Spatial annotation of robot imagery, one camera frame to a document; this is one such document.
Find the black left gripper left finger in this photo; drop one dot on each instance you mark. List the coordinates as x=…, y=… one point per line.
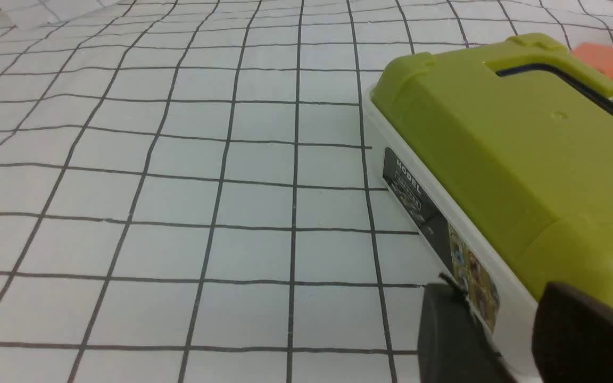
x=452, y=346

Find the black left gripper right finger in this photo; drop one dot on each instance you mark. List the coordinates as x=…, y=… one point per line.
x=572, y=338

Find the green lidded plastic box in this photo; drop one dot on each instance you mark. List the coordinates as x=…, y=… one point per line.
x=502, y=157

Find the orange foam cube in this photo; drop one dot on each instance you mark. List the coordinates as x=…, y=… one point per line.
x=598, y=56

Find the white grid tablecloth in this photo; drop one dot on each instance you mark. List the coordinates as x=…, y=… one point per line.
x=187, y=191

